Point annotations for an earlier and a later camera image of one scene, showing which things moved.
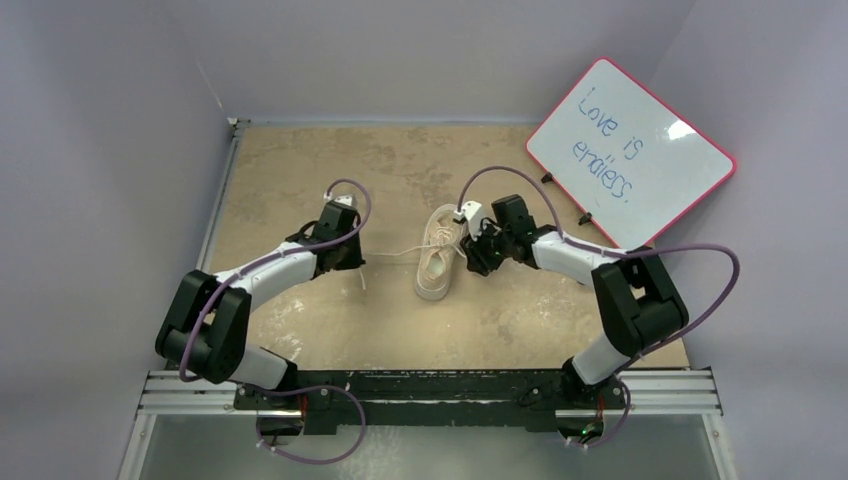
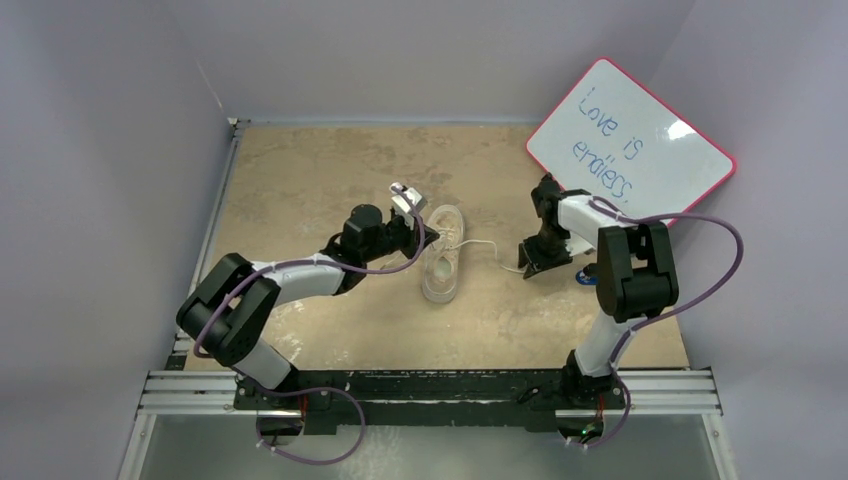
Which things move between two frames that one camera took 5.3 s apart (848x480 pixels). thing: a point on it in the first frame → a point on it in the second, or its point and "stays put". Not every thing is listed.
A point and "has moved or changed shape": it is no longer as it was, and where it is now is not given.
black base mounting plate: x=354 y=401 stays put
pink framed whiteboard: x=631 y=161 stays put
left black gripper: x=354 y=260 → x=412 y=236
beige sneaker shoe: x=441 y=242 stays put
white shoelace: x=446 y=242 has moved or changed shape
